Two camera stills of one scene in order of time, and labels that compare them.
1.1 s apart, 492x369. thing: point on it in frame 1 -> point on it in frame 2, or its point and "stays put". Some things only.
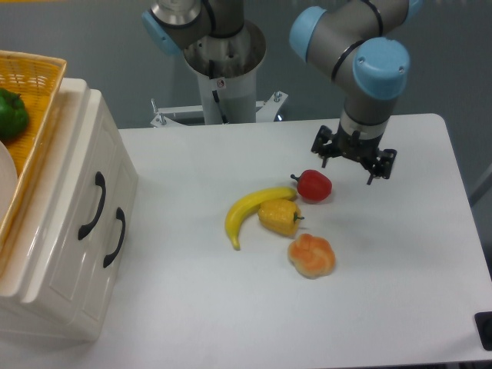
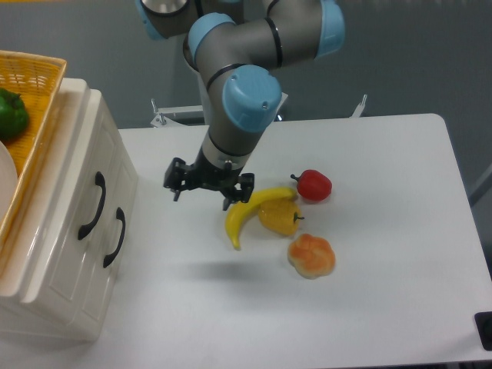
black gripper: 327,144 -> 180,175
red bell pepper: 313,186 stays put
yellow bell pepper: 280,216 stays put
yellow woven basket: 38,79 stays put
